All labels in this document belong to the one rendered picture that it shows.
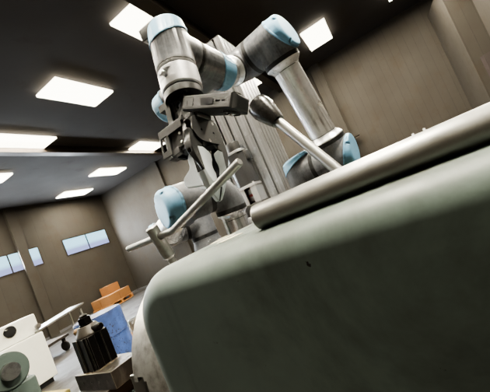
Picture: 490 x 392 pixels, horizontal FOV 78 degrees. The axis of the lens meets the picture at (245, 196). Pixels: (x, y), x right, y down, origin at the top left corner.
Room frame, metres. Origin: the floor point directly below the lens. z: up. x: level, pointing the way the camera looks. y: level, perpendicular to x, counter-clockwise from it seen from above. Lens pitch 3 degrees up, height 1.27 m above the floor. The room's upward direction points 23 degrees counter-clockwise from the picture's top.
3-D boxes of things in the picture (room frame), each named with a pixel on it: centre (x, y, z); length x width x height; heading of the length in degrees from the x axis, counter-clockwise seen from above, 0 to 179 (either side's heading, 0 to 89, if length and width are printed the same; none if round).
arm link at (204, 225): (1.31, 0.23, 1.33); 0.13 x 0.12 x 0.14; 115
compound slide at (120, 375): (0.95, 0.59, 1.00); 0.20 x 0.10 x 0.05; 58
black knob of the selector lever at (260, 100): (0.38, -0.07, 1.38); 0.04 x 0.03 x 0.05; 58
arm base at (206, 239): (1.31, 0.23, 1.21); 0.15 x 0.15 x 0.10
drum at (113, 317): (3.84, 2.29, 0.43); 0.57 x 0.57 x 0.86
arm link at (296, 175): (1.10, -0.23, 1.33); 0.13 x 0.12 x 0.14; 53
